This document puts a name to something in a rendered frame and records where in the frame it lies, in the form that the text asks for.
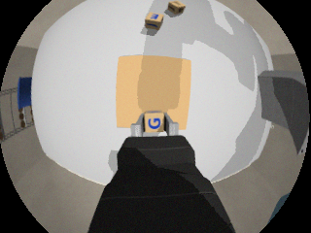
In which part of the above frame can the tan flat mat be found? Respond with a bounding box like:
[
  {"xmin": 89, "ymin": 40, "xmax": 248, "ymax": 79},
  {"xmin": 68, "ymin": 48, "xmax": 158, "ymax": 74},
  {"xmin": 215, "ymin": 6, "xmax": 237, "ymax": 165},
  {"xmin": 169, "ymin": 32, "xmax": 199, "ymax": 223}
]
[{"xmin": 116, "ymin": 55, "xmax": 191, "ymax": 130}]

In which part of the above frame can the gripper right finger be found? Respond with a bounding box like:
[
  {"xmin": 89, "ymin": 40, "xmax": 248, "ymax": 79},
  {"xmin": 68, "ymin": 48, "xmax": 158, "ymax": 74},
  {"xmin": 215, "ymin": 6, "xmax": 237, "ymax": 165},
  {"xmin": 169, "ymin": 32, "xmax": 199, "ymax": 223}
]
[{"xmin": 164, "ymin": 113, "xmax": 179, "ymax": 136}]

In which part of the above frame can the tan wooden letter block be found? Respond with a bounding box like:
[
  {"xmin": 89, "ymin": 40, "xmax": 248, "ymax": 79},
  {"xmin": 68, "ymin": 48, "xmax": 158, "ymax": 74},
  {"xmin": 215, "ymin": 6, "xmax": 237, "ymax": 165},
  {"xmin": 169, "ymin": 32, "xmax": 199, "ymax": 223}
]
[
  {"xmin": 167, "ymin": 1, "xmax": 186, "ymax": 15},
  {"xmin": 144, "ymin": 110, "xmax": 164, "ymax": 133},
  {"xmin": 145, "ymin": 13, "xmax": 164, "ymax": 30}
]

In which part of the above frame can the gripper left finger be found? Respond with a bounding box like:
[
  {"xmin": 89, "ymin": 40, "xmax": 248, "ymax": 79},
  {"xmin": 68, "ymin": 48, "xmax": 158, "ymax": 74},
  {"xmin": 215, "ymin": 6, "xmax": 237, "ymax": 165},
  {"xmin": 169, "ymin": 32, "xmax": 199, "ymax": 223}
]
[{"xmin": 130, "ymin": 114, "xmax": 145, "ymax": 137}]

